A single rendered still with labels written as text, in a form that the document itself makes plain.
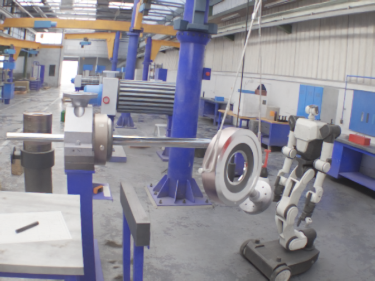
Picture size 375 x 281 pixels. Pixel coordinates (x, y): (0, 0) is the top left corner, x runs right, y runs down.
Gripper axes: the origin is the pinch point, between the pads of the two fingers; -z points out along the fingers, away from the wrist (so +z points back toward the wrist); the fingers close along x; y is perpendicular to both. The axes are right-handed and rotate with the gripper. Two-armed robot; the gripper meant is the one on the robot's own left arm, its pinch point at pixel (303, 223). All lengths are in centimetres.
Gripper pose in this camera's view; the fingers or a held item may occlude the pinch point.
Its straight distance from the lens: 262.1
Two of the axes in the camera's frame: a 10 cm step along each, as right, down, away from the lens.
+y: 3.6, 2.1, -9.1
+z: 2.8, -9.5, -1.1
